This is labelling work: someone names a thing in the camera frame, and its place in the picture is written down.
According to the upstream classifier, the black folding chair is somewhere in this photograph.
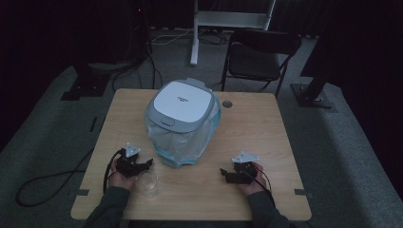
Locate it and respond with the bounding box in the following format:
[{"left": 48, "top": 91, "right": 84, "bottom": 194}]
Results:
[{"left": 220, "top": 28, "right": 302, "bottom": 99}]

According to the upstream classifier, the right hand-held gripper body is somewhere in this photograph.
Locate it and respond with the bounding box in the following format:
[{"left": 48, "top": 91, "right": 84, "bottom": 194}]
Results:
[{"left": 226, "top": 151, "right": 260, "bottom": 185}]

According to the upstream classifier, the person's right hand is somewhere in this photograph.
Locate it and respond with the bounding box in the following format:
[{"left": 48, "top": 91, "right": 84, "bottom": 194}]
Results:
[{"left": 237, "top": 161, "right": 271, "bottom": 197}]

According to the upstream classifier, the person's left hand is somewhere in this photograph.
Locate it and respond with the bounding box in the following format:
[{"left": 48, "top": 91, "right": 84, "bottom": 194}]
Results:
[{"left": 107, "top": 164, "right": 140, "bottom": 192}]

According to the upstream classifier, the white metal stand frame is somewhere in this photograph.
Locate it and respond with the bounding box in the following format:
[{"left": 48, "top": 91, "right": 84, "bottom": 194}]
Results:
[{"left": 189, "top": 0, "right": 278, "bottom": 67}]

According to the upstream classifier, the right hand-held gripper cable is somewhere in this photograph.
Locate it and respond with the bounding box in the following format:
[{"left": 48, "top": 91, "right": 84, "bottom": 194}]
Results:
[{"left": 240, "top": 166, "right": 276, "bottom": 205}]

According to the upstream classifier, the white floor cable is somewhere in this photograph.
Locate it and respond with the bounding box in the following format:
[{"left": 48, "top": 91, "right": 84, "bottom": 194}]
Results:
[{"left": 151, "top": 28, "right": 195, "bottom": 46}]

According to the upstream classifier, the trash can with white lid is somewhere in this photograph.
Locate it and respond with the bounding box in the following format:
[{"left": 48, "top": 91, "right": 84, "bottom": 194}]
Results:
[{"left": 144, "top": 77, "right": 222, "bottom": 169}]

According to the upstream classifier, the black stand with square base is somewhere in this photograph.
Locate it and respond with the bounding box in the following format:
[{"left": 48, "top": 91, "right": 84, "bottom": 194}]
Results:
[{"left": 290, "top": 31, "right": 335, "bottom": 110}]

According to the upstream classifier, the clear plastic cup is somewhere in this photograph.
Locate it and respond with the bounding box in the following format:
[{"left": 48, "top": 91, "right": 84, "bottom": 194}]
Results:
[{"left": 137, "top": 171, "right": 160, "bottom": 198}]

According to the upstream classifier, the black stand with flat base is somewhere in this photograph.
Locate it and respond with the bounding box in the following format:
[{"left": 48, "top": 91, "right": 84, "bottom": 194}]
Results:
[{"left": 60, "top": 61, "right": 111, "bottom": 102}]

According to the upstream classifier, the left hand-held gripper cable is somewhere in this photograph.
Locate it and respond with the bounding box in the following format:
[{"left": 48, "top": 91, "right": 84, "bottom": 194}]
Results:
[{"left": 102, "top": 147, "right": 126, "bottom": 195}]

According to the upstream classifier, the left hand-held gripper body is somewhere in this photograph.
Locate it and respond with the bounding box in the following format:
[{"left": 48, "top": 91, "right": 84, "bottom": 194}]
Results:
[{"left": 115, "top": 142, "right": 148, "bottom": 179}]

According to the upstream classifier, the round grey stand base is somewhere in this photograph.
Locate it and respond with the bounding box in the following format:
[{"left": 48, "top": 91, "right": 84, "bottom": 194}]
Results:
[{"left": 86, "top": 61, "right": 136, "bottom": 73}]

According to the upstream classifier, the bundle of black floor cables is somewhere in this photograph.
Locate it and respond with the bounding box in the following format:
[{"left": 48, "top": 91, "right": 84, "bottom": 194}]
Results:
[{"left": 110, "top": 37, "right": 164, "bottom": 90}]

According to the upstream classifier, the hand-held gripper cable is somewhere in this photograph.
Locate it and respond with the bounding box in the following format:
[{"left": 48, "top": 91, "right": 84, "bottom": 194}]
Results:
[
  {"left": 102, "top": 147, "right": 126, "bottom": 195},
  {"left": 240, "top": 166, "right": 276, "bottom": 205}
]

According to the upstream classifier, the thick black floor cable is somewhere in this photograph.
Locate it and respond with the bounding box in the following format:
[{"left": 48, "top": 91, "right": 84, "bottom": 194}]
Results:
[{"left": 15, "top": 146, "right": 96, "bottom": 209}]

